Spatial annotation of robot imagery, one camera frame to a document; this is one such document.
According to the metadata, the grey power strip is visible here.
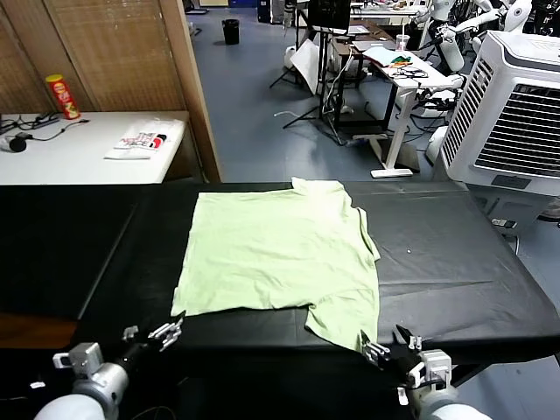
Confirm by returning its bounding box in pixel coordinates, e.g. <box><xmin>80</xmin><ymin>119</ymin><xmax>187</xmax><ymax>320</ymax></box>
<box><xmin>32</xmin><ymin>112</ymin><xmax>60</xmax><ymax>129</ymax></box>

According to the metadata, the white humanoid robot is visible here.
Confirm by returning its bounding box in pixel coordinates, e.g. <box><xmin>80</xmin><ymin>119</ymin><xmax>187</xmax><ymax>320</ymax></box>
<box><xmin>463</xmin><ymin>0</ymin><xmax>533</xmax><ymax>53</ymax></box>
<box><xmin>413</xmin><ymin>0</ymin><xmax>465</xmax><ymax>74</ymax></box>

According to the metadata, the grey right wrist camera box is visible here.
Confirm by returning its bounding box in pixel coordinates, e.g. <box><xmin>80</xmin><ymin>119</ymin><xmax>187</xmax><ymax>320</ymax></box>
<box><xmin>406</xmin><ymin>348</ymin><xmax>452</xmax><ymax>391</ymax></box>

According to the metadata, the black thin cable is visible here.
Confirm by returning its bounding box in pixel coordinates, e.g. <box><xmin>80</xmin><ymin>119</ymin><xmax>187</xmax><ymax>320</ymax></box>
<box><xmin>24</xmin><ymin>117</ymin><xmax>88</xmax><ymax>143</ymax></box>

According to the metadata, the black tripod stand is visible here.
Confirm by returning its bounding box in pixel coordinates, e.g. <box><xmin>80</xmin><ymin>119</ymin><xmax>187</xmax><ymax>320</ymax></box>
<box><xmin>269</xmin><ymin>24</ymin><xmax>351</xmax><ymax>132</ymax></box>

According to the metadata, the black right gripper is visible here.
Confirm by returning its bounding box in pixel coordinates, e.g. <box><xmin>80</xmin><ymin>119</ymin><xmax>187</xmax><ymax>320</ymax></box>
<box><xmin>360</xmin><ymin>323</ymin><xmax>424</xmax><ymax>389</ymax></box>

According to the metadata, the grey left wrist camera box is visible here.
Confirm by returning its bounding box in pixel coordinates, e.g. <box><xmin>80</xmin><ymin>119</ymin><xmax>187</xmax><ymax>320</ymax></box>
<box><xmin>52</xmin><ymin>342</ymin><xmax>105</xmax><ymax>374</ymax></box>

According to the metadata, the red chips can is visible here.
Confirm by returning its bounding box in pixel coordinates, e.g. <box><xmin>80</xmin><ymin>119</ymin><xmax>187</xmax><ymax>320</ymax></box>
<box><xmin>45</xmin><ymin>73</ymin><xmax>82</xmax><ymax>122</ymax></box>

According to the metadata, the black table cover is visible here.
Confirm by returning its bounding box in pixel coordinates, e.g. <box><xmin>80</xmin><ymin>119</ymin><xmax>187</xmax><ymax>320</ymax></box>
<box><xmin>0</xmin><ymin>179</ymin><xmax>560</xmax><ymax>382</ymax></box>

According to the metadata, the black cable bundle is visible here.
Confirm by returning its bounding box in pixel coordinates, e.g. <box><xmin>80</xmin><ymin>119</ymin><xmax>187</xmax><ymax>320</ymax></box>
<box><xmin>388</xmin><ymin>64</ymin><xmax>429</xmax><ymax>81</ymax></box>

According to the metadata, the white desk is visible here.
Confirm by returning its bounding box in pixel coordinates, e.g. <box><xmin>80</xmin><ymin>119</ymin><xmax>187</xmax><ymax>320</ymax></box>
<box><xmin>369</xmin><ymin>45</ymin><xmax>455</xmax><ymax>179</ymax></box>

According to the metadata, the black trash bin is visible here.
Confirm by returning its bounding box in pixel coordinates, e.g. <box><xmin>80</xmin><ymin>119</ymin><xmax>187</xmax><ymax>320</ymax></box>
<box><xmin>220</xmin><ymin>18</ymin><xmax>241</xmax><ymax>45</ymax></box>

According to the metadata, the colourful cloth pile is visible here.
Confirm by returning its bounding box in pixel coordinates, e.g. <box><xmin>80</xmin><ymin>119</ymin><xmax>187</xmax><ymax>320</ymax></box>
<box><xmin>362</xmin><ymin>46</ymin><xmax>415</xmax><ymax>69</ymax></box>

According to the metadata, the white side table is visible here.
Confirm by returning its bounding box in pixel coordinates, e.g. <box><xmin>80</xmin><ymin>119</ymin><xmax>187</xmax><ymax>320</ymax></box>
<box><xmin>0</xmin><ymin>110</ymin><xmax>192</xmax><ymax>187</ymax></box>

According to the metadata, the white robot base unit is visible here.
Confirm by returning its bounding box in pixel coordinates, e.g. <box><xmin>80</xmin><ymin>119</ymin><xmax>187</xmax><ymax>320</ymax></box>
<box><xmin>426</xmin><ymin>125</ymin><xmax>451</xmax><ymax>166</ymax></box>

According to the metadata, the white robot with black joints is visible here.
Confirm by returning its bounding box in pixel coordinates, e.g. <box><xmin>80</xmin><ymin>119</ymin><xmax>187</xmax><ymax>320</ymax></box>
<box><xmin>410</xmin><ymin>73</ymin><xmax>467</xmax><ymax>118</ymax></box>

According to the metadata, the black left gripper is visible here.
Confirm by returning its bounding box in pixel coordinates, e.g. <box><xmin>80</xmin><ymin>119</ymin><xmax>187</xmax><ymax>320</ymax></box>
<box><xmin>116</xmin><ymin>318</ymin><xmax>185</xmax><ymax>375</ymax></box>

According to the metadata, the black monitor on stand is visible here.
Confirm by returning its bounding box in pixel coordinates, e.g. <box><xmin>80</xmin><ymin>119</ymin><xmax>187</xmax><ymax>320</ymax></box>
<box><xmin>307</xmin><ymin>0</ymin><xmax>353</xmax><ymax>30</ymax></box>

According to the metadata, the grey laptop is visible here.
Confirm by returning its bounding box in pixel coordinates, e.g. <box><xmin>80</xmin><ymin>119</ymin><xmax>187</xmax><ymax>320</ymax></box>
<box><xmin>352</xmin><ymin>38</ymin><xmax>397</xmax><ymax>53</ymax></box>

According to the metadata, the white leaning board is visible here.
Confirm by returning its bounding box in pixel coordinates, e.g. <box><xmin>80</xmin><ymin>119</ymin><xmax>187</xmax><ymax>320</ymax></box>
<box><xmin>290</xmin><ymin>38</ymin><xmax>324</xmax><ymax>95</ymax></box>

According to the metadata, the dark brown desk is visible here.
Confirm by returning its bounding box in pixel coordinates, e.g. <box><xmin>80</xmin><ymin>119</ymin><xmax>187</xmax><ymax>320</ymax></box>
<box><xmin>325</xmin><ymin>19</ymin><xmax>397</xmax><ymax>132</ymax></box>

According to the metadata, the white air cooler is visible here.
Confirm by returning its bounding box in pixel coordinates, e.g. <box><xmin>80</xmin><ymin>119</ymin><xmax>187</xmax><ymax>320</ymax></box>
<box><xmin>430</xmin><ymin>29</ymin><xmax>560</xmax><ymax>240</ymax></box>

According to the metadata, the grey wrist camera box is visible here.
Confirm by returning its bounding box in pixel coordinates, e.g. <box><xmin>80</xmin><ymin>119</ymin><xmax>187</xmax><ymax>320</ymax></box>
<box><xmin>52</xmin><ymin>342</ymin><xmax>105</xmax><ymax>374</ymax></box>
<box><xmin>406</xmin><ymin>348</ymin><xmax>452</xmax><ymax>391</ymax></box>

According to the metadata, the light green t-shirt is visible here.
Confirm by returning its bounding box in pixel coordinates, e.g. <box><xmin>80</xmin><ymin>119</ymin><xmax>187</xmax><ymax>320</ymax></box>
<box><xmin>169</xmin><ymin>176</ymin><xmax>382</xmax><ymax>354</ymax></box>

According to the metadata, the white folded printed shirt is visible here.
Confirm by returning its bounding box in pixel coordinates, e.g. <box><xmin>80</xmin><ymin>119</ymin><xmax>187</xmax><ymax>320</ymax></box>
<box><xmin>103</xmin><ymin>118</ymin><xmax>184</xmax><ymax>161</ymax></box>

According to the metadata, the wooden partition screen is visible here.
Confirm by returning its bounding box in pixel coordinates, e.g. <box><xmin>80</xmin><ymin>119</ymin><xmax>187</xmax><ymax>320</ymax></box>
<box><xmin>0</xmin><ymin>0</ymin><xmax>223</xmax><ymax>183</ymax></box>

